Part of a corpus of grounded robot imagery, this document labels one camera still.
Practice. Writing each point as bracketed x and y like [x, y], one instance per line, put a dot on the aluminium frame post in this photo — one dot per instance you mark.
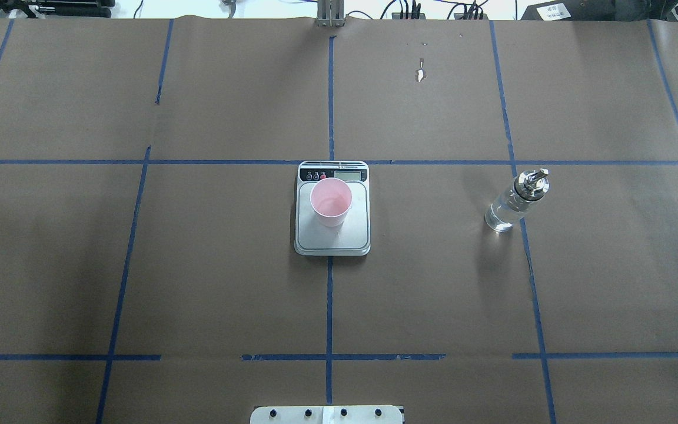
[330, 13]

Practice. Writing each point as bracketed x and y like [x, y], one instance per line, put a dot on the glass sauce bottle metal spout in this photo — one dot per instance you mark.
[513, 204]

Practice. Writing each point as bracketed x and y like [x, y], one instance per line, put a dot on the pink plastic cup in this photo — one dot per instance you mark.
[331, 199]

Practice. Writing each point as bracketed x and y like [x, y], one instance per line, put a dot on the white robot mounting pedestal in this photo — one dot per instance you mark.
[329, 414]

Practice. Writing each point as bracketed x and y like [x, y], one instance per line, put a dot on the black box white label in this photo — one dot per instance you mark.
[619, 11]

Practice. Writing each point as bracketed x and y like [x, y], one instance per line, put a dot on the silver digital kitchen scale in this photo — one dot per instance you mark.
[353, 237]

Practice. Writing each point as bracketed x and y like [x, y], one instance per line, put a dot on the black folded tripod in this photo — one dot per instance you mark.
[35, 9]

